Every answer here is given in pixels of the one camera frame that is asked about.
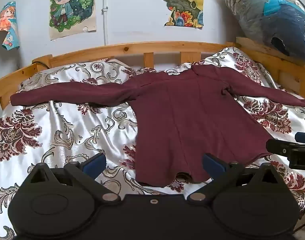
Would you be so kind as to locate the maroon long-sleeve shirt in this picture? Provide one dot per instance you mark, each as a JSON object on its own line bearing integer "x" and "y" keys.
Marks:
{"x": 187, "y": 120}

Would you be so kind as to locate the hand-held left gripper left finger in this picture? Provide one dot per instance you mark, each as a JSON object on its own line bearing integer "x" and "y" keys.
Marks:
{"x": 93, "y": 165}

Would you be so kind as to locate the white wall pipe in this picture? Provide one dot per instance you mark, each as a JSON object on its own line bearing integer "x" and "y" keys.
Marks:
{"x": 105, "y": 25}

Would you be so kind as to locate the blond cartoon figure poster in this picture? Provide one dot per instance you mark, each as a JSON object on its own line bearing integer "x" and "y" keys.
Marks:
{"x": 67, "y": 7}

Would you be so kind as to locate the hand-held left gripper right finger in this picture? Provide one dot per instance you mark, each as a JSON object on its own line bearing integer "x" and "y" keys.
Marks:
{"x": 213, "y": 165}

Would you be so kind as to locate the orange-haired cartoon figure poster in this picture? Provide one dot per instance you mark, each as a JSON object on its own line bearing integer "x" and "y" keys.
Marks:
{"x": 6, "y": 22}

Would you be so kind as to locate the clear plastic bag of bedding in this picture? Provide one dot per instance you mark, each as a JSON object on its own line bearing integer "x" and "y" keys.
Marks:
{"x": 275, "y": 17}

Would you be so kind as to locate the colourful landscape poster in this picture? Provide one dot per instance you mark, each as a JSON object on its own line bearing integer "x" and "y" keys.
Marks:
{"x": 180, "y": 2}

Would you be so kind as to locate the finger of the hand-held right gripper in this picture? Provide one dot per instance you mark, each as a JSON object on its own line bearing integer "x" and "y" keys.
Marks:
{"x": 278, "y": 147}
{"x": 304, "y": 137}

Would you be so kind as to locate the floral satin blanket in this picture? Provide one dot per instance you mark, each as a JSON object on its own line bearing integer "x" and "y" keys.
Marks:
{"x": 55, "y": 120}

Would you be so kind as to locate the wooden bed frame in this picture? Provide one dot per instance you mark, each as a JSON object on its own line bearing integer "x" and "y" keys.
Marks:
{"x": 147, "y": 46}

